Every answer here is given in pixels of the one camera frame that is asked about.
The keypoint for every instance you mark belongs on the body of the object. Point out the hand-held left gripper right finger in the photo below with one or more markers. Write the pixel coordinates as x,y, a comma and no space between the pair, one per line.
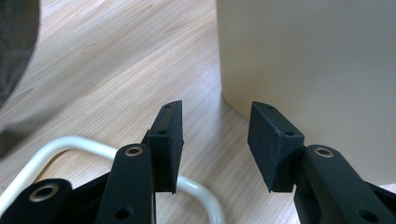
274,146

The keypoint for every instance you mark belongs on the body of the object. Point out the white square bin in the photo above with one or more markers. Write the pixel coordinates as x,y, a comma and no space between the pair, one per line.
311,77

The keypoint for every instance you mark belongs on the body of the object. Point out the black trash bag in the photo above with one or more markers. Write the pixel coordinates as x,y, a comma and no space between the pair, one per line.
15,37

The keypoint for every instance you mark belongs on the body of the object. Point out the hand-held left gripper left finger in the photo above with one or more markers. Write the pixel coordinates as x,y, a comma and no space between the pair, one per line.
166,149

